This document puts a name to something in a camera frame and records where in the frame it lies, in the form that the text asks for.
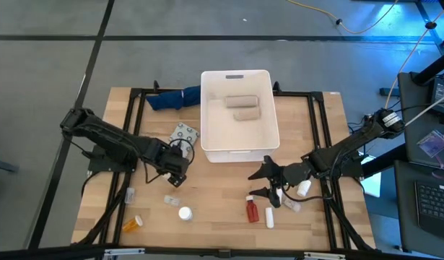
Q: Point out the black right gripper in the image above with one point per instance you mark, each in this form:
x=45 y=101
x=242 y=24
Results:
x=294 y=174

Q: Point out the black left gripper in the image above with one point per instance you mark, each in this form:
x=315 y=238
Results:
x=171 y=160

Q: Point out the small clear plastic vial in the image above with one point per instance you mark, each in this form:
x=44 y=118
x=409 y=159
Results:
x=172 y=200

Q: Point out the small white bottle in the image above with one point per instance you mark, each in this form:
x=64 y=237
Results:
x=304 y=188

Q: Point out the large white pill bottle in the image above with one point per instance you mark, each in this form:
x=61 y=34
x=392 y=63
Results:
x=185 y=213

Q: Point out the white plastic tube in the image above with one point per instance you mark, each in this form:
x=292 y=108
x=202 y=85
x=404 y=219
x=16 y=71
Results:
x=269 y=217

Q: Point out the red liquid bottle white cap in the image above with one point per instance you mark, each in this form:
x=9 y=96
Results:
x=252 y=213

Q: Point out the orange pill bottle white cap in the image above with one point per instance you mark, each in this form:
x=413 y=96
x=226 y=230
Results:
x=131 y=224

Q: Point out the beige elastic bandage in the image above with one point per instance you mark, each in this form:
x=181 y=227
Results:
x=247 y=114
x=241 y=101

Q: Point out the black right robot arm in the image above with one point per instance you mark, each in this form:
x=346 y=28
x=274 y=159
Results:
x=351 y=148

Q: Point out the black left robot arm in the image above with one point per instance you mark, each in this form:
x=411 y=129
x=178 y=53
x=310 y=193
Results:
x=106 y=137

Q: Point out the white perforated plastic basket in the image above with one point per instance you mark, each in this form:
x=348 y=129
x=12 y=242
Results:
x=239 y=141

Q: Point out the navy blue cloth bag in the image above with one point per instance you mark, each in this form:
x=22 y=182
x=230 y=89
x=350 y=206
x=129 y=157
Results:
x=171 y=99

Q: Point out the black crossbar with silver brackets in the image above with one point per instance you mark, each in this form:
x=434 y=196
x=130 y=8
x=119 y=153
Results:
x=221 y=253

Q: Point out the black side desk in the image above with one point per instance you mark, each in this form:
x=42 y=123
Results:
x=416 y=119
x=405 y=216

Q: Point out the black keyboard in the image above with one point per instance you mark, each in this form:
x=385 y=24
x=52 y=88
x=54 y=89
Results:
x=436 y=206

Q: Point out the black aluminium table frame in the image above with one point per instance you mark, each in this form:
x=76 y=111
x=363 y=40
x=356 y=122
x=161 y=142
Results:
x=314 y=119

